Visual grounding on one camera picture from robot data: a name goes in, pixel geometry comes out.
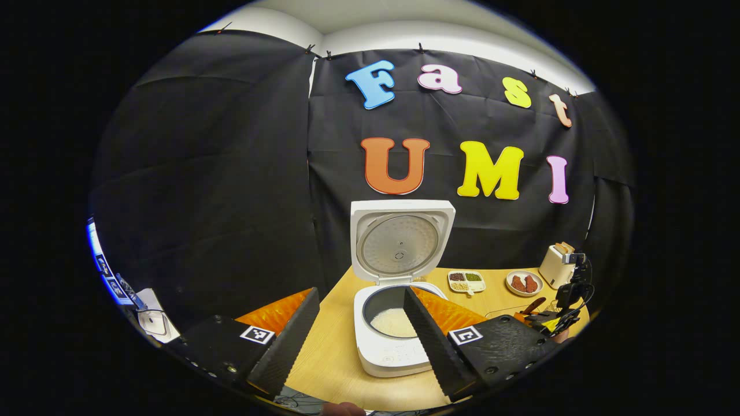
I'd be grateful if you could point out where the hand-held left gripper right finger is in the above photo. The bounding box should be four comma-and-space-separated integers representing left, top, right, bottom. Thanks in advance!
404, 286, 563, 403

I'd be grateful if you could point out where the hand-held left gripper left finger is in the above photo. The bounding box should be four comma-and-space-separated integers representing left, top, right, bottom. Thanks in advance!
166, 287, 321, 400

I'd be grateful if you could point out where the white rice heap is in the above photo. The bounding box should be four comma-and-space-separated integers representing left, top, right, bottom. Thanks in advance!
370, 307, 418, 339

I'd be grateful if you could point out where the white rice cooker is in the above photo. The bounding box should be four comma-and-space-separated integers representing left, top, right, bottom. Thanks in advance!
350, 199, 457, 379

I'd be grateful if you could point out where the white toaster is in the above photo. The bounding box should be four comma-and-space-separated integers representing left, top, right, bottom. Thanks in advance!
539, 243, 579, 289

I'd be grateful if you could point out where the white round plate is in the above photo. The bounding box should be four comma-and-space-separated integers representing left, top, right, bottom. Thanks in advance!
505, 270, 544, 298

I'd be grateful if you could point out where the white compartment dish with beans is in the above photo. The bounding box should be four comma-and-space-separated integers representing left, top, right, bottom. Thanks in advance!
447, 270, 487, 296

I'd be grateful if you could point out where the bright display screen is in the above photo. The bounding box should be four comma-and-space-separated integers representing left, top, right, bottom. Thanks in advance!
87, 218, 136, 307

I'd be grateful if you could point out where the white box with cable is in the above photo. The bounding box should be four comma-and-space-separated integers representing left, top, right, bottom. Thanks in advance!
137, 288, 179, 343

